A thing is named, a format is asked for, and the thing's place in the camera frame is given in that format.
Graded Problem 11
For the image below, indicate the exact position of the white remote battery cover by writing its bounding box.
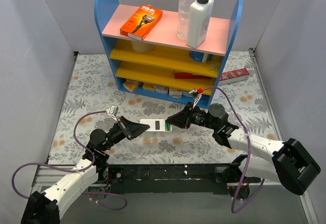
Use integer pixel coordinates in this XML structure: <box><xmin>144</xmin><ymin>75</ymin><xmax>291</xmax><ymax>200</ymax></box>
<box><xmin>180</xmin><ymin>132</ymin><xmax>189</xmax><ymax>143</ymax></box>

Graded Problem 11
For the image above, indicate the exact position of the white remote control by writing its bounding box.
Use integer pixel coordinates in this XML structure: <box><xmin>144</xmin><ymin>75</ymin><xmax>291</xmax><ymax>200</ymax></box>
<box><xmin>140</xmin><ymin>119</ymin><xmax>172</xmax><ymax>132</ymax></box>

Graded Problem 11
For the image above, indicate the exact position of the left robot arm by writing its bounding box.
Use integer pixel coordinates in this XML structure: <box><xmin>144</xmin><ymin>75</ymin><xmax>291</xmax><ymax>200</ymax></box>
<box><xmin>21</xmin><ymin>116</ymin><xmax>150</xmax><ymax>223</ymax></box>

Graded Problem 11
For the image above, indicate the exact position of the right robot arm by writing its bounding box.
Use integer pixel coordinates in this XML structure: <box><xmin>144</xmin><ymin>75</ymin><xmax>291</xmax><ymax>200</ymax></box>
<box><xmin>166</xmin><ymin>102</ymin><xmax>321</xmax><ymax>195</ymax></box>

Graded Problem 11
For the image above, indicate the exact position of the white orange small box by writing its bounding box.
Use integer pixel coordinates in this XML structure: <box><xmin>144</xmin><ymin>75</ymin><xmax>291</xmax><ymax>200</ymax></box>
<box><xmin>169</xmin><ymin>88</ymin><xmax>183</xmax><ymax>98</ymax></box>

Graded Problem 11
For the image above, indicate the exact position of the floral table mat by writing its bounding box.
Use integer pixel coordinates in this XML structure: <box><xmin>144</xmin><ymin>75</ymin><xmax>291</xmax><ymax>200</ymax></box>
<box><xmin>48</xmin><ymin>51</ymin><xmax>280</xmax><ymax>164</ymax></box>

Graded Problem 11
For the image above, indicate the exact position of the yellow and white small box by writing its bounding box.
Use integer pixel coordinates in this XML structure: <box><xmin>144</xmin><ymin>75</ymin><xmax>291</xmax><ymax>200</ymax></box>
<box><xmin>123</xmin><ymin>80</ymin><xmax>142</xmax><ymax>93</ymax></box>

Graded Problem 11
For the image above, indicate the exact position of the red flat box on shelf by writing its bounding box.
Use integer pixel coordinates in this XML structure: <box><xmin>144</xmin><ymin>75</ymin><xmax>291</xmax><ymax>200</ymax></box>
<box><xmin>174</xmin><ymin>71</ymin><xmax>211</xmax><ymax>79</ymax></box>

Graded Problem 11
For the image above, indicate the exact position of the red toothpaste box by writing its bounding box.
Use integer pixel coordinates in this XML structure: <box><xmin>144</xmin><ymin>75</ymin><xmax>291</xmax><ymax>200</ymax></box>
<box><xmin>218</xmin><ymin>68</ymin><xmax>250</xmax><ymax>86</ymax></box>

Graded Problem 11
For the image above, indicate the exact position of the blue shelf with coloured boards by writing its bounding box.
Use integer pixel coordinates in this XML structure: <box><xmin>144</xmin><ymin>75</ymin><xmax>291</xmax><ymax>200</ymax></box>
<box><xmin>94</xmin><ymin>0</ymin><xmax>243</xmax><ymax>108</ymax></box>

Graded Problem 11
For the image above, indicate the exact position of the blue and white tub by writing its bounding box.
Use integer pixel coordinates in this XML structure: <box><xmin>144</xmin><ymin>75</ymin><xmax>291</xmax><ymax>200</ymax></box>
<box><xmin>189</xmin><ymin>51</ymin><xmax>212</xmax><ymax>63</ymax></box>

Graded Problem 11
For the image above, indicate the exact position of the cream cylindrical container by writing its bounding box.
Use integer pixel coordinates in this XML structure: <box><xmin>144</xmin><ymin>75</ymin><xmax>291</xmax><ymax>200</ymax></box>
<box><xmin>131</xmin><ymin>41</ymin><xmax>155</xmax><ymax>53</ymax></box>

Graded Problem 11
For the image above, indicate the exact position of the white bottle with black cap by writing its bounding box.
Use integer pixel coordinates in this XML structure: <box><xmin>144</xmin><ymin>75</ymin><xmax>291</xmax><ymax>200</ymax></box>
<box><xmin>186</xmin><ymin>0</ymin><xmax>214</xmax><ymax>48</ymax></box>

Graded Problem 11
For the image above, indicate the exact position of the orange razor box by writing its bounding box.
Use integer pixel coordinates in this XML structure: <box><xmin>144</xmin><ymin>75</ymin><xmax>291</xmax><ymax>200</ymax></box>
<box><xmin>120</xmin><ymin>5</ymin><xmax>163</xmax><ymax>41</ymax></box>

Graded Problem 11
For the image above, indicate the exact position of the clear plastic water bottle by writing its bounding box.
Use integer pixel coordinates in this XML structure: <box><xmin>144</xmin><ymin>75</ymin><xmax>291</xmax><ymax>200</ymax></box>
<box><xmin>177</xmin><ymin>0</ymin><xmax>195</xmax><ymax>40</ymax></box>

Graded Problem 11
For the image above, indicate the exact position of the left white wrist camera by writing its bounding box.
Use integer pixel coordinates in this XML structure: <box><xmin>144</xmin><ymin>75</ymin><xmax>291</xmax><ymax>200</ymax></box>
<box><xmin>106</xmin><ymin>105</ymin><xmax>119</xmax><ymax>122</ymax></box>

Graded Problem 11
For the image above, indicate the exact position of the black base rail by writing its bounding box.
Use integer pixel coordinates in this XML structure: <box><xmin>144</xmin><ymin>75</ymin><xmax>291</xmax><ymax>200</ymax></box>
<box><xmin>108</xmin><ymin>163</ymin><xmax>241</xmax><ymax>194</ymax></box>

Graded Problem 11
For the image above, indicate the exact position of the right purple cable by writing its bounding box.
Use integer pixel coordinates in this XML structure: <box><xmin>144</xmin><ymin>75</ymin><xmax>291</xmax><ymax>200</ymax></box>
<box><xmin>202</xmin><ymin>86</ymin><xmax>265</xmax><ymax>214</ymax></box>

